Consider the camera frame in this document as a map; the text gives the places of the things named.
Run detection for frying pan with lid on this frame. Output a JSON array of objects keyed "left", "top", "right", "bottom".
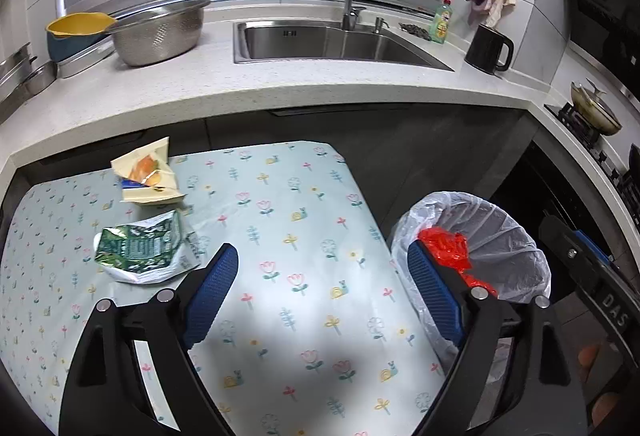
[{"left": 570, "top": 78, "right": 623, "bottom": 137}]

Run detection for dark scouring pad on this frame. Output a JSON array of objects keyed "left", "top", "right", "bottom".
[{"left": 400, "top": 22, "right": 433, "bottom": 41}]

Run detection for stacked steel pots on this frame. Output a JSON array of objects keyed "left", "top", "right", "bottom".
[{"left": 0, "top": 43, "right": 38, "bottom": 101}]

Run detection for red plastic bag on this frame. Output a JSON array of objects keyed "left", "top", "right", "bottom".
[{"left": 419, "top": 226, "right": 498, "bottom": 301}]

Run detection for steel sink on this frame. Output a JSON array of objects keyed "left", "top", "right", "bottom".
[{"left": 232, "top": 20, "right": 455, "bottom": 72}]

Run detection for cream orange snack packet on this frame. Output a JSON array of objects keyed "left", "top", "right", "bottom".
[{"left": 110, "top": 137, "right": 187, "bottom": 207}]

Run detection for small steel pan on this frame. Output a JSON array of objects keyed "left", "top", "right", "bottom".
[{"left": 25, "top": 60, "right": 57, "bottom": 94}]

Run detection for black mug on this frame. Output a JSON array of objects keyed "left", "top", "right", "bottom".
[{"left": 464, "top": 23, "right": 515, "bottom": 72}]

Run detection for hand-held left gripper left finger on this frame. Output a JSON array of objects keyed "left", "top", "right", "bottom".
[{"left": 59, "top": 243, "right": 240, "bottom": 436}]

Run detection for green snack packet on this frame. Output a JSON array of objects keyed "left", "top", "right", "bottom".
[{"left": 94, "top": 210, "right": 201, "bottom": 284}]

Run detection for floral tablecloth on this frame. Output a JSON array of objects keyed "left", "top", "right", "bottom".
[{"left": 0, "top": 141, "right": 451, "bottom": 436}]

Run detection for trash bin with clear liner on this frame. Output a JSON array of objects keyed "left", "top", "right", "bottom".
[{"left": 390, "top": 190, "right": 552, "bottom": 377}]

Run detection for steel colander basin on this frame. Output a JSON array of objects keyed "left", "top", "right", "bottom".
[{"left": 105, "top": 0, "right": 212, "bottom": 66}]

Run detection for green dish soap bottle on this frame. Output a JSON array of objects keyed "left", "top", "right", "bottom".
[{"left": 430, "top": 0, "right": 453, "bottom": 45}]

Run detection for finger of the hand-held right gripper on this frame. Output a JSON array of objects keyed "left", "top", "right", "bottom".
[{"left": 540, "top": 215, "right": 612, "bottom": 287}]

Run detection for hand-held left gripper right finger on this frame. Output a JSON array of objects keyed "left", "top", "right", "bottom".
[{"left": 407, "top": 238, "right": 586, "bottom": 436}]

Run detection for steel tray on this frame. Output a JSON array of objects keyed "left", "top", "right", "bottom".
[{"left": 55, "top": 40, "right": 118, "bottom": 79}]

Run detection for black gas stove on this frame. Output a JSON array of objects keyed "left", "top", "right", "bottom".
[{"left": 544, "top": 102, "right": 640, "bottom": 201}]

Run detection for black range hood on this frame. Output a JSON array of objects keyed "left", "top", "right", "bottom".
[{"left": 565, "top": 0, "right": 640, "bottom": 81}]

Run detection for yellow blue plastic bowl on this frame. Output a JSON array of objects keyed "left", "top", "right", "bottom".
[{"left": 46, "top": 12, "right": 118, "bottom": 64}]

